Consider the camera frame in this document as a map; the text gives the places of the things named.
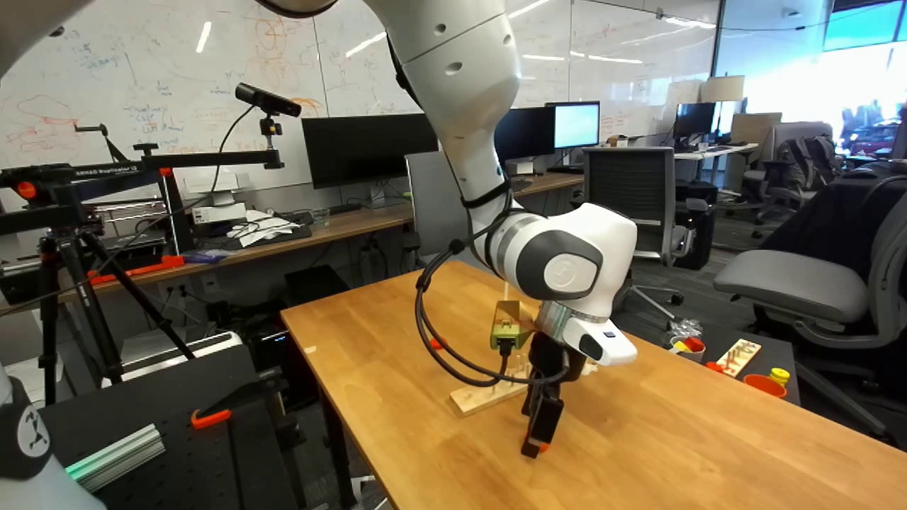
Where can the black storage crate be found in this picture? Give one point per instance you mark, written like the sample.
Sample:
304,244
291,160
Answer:
768,353

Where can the wooden peg stand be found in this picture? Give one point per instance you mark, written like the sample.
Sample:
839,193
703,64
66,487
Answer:
478,398

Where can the orange plastic cup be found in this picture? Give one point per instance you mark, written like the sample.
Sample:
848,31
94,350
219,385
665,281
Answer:
760,385

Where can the red measuring cup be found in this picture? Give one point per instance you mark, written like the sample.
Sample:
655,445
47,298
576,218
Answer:
696,347

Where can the grey metal tube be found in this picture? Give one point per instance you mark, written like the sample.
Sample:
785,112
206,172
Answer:
115,458

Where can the yellow-green wrist camera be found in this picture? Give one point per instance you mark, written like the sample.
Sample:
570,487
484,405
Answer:
509,329

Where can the black cart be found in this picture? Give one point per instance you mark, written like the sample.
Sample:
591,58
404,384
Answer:
187,472

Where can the distant black office chair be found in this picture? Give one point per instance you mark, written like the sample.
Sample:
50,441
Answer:
797,164

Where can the clear plastic bag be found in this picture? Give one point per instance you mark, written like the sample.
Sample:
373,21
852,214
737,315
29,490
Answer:
681,329

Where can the silver metal rail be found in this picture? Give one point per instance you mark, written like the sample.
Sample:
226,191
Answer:
187,353

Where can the orange bar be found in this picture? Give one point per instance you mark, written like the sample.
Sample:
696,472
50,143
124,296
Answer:
142,269

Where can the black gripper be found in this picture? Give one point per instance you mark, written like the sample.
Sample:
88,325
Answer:
553,359

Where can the small distant monitor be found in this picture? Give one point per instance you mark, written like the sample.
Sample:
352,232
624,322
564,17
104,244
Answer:
696,116

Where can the small red toy piece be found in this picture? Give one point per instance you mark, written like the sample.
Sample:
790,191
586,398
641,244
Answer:
716,367

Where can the black stereo camera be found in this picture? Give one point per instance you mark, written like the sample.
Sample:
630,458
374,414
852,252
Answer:
267,99

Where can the long wooden desk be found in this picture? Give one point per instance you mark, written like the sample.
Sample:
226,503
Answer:
329,228

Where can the white papers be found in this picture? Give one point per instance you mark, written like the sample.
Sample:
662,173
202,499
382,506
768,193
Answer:
258,228

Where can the small yellow block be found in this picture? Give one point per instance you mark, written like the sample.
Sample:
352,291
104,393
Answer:
780,374

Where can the black camera tripod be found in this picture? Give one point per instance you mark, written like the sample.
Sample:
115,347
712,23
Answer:
57,257

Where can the lit screen monitor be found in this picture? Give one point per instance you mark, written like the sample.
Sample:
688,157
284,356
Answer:
576,125

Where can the grey office chair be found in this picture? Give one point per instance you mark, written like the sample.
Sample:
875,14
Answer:
795,285

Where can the dark computer monitor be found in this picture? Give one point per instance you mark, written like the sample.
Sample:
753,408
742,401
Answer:
528,132

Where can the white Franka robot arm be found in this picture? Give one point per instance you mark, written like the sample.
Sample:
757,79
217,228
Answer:
464,94

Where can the black mesh office chair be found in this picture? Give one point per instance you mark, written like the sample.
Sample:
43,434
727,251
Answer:
632,186

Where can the large black monitor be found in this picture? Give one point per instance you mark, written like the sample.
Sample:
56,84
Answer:
359,147

